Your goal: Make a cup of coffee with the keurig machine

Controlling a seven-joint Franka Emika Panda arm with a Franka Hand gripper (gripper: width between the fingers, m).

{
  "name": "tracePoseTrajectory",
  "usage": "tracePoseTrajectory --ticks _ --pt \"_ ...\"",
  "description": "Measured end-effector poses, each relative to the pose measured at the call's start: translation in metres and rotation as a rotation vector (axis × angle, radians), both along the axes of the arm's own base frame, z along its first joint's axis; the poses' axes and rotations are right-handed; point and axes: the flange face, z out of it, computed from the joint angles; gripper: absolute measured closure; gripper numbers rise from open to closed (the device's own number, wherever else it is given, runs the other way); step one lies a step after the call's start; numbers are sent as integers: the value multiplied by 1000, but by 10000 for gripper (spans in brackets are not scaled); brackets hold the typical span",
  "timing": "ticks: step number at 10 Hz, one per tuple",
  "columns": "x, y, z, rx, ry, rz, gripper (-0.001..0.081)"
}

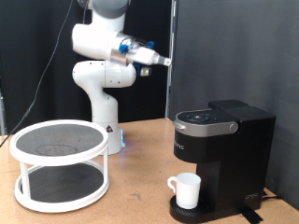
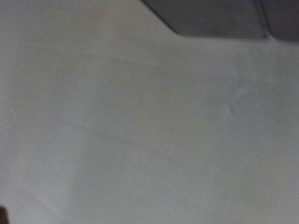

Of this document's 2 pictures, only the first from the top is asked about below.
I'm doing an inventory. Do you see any white ceramic mug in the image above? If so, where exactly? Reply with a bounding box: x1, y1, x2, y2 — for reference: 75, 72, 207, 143
166, 172, 202, 210

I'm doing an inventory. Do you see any silver Keurig lid handle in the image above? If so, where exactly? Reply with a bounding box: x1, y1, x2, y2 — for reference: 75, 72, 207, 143
172, 119, 240, 138

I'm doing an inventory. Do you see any black Keurig coffee machine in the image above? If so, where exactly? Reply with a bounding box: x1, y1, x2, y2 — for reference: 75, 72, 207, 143
169, 99, 277, 224

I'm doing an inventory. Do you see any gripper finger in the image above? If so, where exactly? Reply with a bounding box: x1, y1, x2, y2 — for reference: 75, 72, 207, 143
155, 55, 172, 67

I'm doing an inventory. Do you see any black Keurig power cord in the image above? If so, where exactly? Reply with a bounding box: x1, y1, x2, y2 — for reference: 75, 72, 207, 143
261, 189, 283, 202

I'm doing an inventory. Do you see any white two-tier turntable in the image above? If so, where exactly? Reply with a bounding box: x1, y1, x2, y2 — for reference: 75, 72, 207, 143
8, 119, 110, 214

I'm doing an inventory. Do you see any black camera cable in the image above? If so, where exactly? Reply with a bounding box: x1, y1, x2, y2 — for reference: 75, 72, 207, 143
0, 0, 90, 148

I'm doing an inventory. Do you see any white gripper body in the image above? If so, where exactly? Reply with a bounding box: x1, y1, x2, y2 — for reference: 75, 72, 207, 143
125, 45, 160, 66

